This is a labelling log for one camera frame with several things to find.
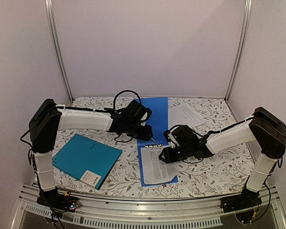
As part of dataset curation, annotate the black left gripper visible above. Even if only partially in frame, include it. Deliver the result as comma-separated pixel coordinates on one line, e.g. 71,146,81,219
126,121,153,142

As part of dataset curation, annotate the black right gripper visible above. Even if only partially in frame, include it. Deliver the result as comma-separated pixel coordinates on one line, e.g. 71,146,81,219
160,145,193,163

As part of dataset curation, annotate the printed paper sheet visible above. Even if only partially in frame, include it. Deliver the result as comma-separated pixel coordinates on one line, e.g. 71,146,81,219
168,103,206,127
140,147,178,186

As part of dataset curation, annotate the blue ring binder folder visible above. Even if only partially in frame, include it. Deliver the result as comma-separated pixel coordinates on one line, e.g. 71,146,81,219
137,97,169,174

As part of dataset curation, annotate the right arm base board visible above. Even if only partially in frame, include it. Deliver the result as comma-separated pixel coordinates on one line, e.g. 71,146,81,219
220,189,262,213

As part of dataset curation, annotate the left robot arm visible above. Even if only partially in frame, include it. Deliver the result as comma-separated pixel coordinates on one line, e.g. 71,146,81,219
20,99,153,207

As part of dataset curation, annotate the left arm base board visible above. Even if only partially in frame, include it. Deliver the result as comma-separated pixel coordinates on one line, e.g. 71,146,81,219
37,189,81,212

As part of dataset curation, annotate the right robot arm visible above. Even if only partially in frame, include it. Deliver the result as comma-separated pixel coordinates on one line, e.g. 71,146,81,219
158,107,286,208

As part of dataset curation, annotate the teal box with label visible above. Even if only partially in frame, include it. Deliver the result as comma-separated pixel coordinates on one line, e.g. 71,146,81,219
52,134,122,190

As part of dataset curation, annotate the floral table cloth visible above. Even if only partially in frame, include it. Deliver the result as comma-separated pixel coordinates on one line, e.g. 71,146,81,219
52,97,254,199

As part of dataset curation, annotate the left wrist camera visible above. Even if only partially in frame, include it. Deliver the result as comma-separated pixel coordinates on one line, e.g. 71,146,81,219
140,108,152,126

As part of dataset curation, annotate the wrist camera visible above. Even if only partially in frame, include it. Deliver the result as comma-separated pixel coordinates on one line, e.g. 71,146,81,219
140,108,152,126
163,130,178,148

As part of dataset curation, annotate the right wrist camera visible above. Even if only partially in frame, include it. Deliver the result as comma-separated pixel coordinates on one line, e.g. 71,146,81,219
163,130,178,148

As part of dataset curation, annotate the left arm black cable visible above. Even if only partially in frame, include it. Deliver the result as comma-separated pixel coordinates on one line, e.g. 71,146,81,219
113,90,143,112

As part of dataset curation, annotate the aluminium front rail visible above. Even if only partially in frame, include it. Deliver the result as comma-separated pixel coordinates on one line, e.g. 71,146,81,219
11,185,286,229

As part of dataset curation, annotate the left aluminium frame post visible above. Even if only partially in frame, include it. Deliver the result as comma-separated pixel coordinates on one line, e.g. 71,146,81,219
44,0,74,102

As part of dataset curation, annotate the aluminium frame post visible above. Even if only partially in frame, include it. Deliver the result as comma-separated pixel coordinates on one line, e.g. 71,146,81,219
44,0,74,102
225,0,252,103

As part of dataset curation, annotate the right aluminium frame post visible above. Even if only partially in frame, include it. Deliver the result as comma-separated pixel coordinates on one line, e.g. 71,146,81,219
225,0,252,103

